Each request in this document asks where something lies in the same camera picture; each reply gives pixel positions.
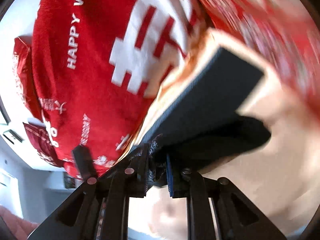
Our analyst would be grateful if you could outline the red embroidered pillow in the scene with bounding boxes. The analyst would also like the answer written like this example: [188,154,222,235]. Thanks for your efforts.
[200,0,319,113]

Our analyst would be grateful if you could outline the peach cloth mat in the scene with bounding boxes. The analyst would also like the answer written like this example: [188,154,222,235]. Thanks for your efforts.
[125,28,320,238]

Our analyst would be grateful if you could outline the black pants with blue trim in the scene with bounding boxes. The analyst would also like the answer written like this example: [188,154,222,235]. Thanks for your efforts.
[142,48,271,187]

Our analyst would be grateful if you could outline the red blanket with white characters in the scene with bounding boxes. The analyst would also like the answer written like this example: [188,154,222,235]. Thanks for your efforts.
[31,0,208,181]

